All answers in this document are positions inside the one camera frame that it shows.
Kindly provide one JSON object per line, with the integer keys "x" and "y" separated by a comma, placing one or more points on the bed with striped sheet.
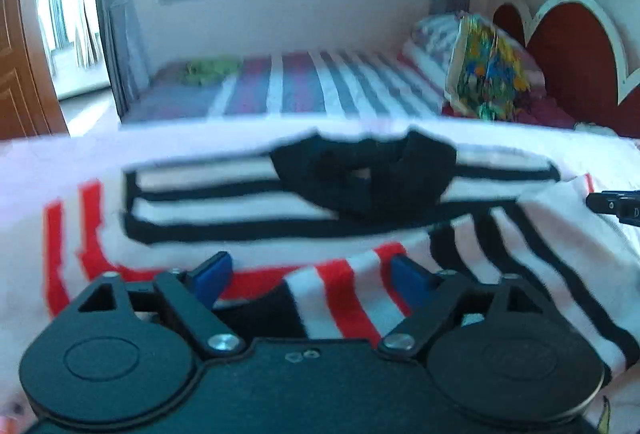
{"x": 300, "y": 84}

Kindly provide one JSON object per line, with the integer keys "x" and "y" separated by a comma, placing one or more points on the brown wooden door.
{"x": 22, "y": 64}

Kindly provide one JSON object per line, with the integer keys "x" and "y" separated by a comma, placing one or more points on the striped pillow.
{"x": 430, "y": 39}

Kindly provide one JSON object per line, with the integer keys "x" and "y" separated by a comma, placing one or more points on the red heart-shaped headboard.
{"x": 575, "y": 49}

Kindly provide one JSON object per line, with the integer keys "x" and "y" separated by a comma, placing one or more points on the green cloth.
{"x": 210, "y": 70}

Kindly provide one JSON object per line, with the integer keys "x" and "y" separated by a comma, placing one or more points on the white pink bed sheet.
{"x": 30, "y": 174}

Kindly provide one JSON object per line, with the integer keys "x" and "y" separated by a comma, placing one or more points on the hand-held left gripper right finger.
{"x": 407, "y": 278}

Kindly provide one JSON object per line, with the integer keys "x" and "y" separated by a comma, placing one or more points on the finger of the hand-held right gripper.
{"x": 607, "y": 204}

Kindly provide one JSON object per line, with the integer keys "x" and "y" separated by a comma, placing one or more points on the colourful patterned pillow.
{"x": 487, "y": 69}

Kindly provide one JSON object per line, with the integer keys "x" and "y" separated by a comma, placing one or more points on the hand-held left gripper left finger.
{"x": 216, "y": 273}

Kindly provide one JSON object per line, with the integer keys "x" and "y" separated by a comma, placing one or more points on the striped white black red sweater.
{"x": 200, "y": 194}

